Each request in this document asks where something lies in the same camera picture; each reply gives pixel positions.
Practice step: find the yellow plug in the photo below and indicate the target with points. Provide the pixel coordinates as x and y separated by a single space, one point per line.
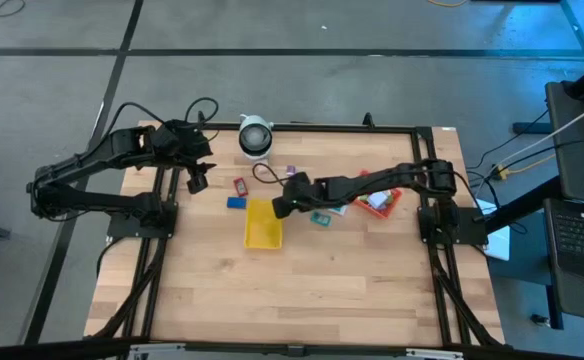
503 174

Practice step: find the black aluminium table frame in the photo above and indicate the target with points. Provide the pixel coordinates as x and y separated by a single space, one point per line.
322 128

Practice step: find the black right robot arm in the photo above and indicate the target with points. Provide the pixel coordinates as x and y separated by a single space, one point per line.
372 180

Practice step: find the white box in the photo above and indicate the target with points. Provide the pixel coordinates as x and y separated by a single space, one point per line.
339 211

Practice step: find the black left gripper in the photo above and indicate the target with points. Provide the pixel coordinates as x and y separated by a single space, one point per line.
187 145

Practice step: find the yellow plastic basket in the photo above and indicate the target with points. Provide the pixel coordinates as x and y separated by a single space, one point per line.
262 230

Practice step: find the light blue box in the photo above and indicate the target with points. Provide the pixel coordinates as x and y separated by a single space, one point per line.
380 200

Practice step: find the green white plug adapter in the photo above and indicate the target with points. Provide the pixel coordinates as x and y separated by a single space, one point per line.
365 200

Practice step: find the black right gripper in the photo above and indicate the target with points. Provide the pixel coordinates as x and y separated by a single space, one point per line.
302 190

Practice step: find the red staple box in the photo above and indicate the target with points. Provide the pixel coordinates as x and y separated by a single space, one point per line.
241 187

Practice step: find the black laptop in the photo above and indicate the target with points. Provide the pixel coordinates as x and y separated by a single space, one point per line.
579 235

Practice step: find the orange plastic basket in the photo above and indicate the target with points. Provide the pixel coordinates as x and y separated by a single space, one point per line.
383 214

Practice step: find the blue staple box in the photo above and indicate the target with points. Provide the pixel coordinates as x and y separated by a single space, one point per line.
237 202

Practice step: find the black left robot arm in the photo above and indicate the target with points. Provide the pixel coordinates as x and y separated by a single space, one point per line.
97 200

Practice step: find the black side desk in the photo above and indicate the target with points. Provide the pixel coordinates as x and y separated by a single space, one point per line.
577 165

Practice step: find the black caster wheel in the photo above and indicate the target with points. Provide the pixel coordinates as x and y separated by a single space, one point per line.
539 319

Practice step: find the white paper sheet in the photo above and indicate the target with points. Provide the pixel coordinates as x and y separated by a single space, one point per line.
497 240

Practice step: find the small purple adapter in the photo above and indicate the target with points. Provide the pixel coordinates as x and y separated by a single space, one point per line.
291 171

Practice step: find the grey table-level camera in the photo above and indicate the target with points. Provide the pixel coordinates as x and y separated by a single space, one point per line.
296 350

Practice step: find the silver frame bracket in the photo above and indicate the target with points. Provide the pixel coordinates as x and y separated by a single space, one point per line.
434 354
157 347

